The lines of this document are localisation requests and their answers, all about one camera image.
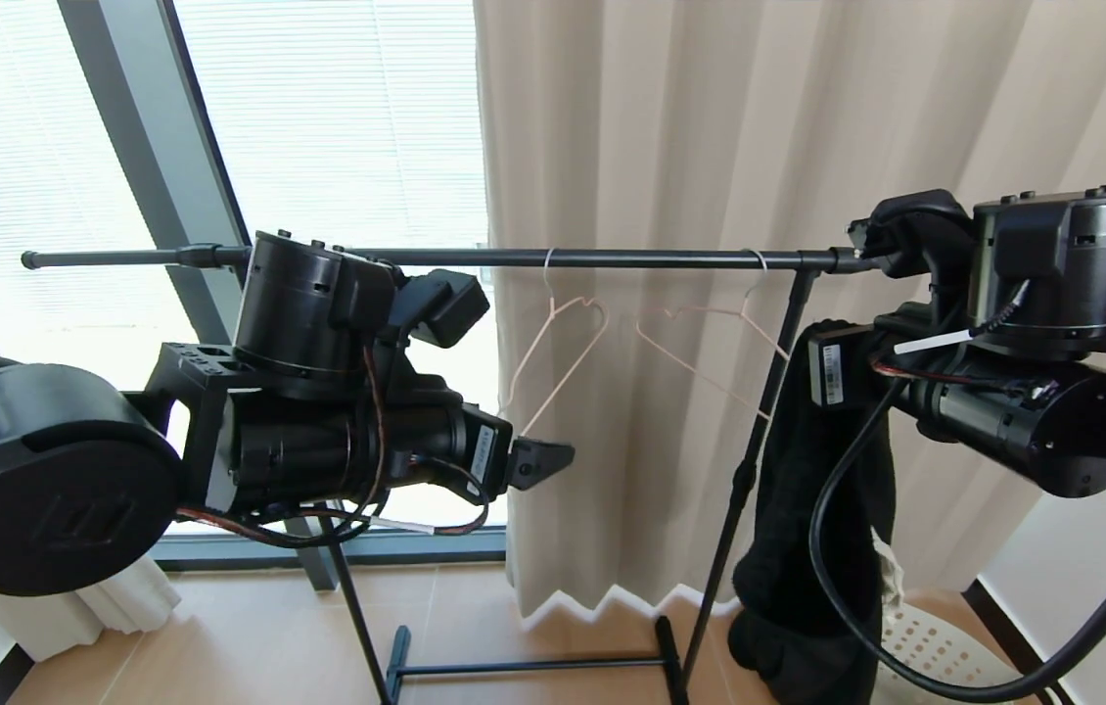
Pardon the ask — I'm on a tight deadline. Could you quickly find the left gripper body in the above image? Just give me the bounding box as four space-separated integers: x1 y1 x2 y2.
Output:
220 377 515 515

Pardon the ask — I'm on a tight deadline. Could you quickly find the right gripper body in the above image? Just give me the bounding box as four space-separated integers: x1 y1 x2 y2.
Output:
807 321 1106 498

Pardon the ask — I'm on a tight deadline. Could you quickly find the black garment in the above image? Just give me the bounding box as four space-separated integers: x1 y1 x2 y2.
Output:
727 318 899 705

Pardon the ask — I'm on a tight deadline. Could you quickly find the pink clothes hanger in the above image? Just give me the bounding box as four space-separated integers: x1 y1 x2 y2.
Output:
634 250 791 424
499 248 610 439

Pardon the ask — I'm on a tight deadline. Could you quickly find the white laundry basket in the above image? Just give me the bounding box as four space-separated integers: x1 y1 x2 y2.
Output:
871 602 1048 705

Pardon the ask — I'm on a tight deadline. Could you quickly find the black clothes rack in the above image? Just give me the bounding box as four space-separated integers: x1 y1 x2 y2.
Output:
22 243 892 705

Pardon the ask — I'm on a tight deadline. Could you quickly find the window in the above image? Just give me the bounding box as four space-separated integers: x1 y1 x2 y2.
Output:
0 0 511 594

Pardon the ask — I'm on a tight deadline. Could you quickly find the beige curtain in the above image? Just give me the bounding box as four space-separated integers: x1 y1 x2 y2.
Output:
475 0 1106 623

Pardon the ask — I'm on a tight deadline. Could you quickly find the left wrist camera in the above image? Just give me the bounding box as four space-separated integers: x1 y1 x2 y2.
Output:
387 269 492 351

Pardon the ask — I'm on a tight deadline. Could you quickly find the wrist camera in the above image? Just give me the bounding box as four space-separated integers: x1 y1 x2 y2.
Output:
847 189 977 300
387 269 492 351

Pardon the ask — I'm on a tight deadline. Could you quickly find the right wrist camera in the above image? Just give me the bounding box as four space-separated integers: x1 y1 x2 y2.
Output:
847 189 977 300

